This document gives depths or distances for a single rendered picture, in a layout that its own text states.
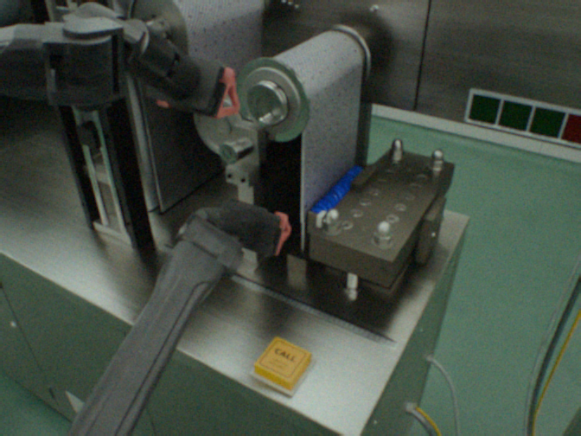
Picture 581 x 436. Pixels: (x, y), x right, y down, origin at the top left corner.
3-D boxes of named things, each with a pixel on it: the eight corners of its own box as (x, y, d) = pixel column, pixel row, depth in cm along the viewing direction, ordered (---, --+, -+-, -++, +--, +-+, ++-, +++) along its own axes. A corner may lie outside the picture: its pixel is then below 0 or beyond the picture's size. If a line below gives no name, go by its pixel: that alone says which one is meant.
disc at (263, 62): (233, 125, 91) (237, 47, 81) (235, 125, 91) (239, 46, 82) (303, 153, 86) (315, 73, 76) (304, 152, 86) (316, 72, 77)
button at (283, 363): (253, 374, 80) (252, 364, 78) (276, 344, 85) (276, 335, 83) (290, 392, 77) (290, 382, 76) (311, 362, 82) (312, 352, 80)
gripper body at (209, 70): (213, 115, 62) (179, 93, 55) (153, 101, 66) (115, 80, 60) (229, 67, 62) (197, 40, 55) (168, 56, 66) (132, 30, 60)
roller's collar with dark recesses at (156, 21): (126, 54, 89) (119, 17, 85) (149, 45, 93) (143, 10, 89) (151, 59, 86) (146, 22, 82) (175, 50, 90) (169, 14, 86)
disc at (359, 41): (302, 84, 108) (310, 16, 99) (303, 83, 109) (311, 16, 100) (361, 105, 103) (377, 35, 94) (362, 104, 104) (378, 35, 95)
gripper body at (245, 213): (273, 256, 76) (249, 259, 70) (220, 236, 81) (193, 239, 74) (284, 215, 76) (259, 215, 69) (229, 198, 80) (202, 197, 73)
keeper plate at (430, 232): (414, 261, 101) (422, 218, 95) (429, 236, 108) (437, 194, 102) (425, 265, 100) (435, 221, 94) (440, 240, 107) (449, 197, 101)
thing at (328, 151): (300, 222, 95) (302, 135, 84) (351, 170, 112) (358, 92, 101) (303, 223, 95) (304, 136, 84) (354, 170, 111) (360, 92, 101)
